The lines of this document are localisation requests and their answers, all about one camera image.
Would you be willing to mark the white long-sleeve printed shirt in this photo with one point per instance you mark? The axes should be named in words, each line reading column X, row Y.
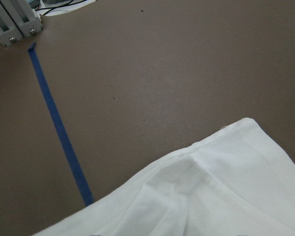
column 236, row 182

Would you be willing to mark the aluminium frame post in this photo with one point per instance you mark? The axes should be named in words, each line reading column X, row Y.
column 18, row 20

